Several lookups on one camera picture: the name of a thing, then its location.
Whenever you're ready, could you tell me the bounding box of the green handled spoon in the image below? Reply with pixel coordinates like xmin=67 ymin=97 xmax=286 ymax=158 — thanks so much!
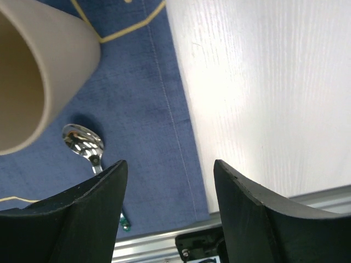
xmin=61 ymin=123 xmax=132 ymax=233

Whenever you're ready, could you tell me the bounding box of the aluminium front rail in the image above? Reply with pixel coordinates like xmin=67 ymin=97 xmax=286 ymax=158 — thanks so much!
xmin=112 ymin=186 xmax=350 ymax=262

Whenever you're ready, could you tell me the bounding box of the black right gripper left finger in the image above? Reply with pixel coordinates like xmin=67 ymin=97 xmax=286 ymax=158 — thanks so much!
xmin=1 ymin=160 xmax=128 ymax=262

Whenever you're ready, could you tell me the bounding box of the beige cup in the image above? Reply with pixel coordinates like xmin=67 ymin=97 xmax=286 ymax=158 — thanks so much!
xmin=1 ymin=1 xmax=100 ymax=155

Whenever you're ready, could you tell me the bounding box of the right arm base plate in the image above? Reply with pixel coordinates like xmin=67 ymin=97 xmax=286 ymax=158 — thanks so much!
xmin=175 ymin=226 xmax=229 ymax=262

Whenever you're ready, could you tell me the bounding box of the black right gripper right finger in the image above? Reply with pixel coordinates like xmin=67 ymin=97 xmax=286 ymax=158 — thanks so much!
xmin=213 ymin=159 xmax=350 ymax=262

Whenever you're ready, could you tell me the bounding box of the blue cloth placemat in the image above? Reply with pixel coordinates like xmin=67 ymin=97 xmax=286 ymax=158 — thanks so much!
xmin=1 ymin=1 xmax=210 ymax=238

